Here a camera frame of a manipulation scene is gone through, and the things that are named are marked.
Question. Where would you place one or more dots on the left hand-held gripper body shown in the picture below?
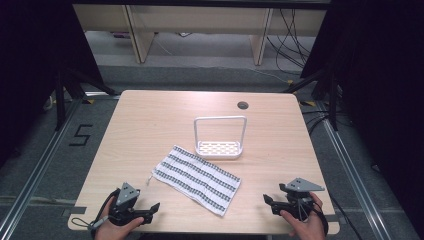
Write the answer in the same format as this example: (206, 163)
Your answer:
(126, 195)

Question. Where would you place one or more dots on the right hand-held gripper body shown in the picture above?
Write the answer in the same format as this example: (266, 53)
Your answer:
(300, 196)

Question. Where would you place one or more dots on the white striped dish cloth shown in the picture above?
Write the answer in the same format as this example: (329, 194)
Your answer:
(196, 180)

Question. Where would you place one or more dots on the person's right hand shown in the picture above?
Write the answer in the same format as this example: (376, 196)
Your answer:
(308, 228)

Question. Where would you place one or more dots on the person's left hand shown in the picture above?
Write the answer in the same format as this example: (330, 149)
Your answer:
(115, 231)

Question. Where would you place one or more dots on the grey tape strip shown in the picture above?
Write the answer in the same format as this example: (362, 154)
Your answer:
(74, 211)

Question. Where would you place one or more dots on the black tape floor mark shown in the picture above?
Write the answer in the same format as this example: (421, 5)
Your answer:
(80, 136)

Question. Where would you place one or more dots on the yellow black tape piece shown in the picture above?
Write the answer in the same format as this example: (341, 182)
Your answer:
(308, 103)
(88, 101)

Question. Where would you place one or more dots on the black metal stand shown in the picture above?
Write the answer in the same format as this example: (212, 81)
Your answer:
(331, 100)
(61, 100)

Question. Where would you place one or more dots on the black curtain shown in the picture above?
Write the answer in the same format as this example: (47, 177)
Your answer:
(33, 66)
(383, 83)

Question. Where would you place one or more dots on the aluminium floor rail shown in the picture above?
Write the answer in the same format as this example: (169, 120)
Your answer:
(353, 173)
(40, 166)

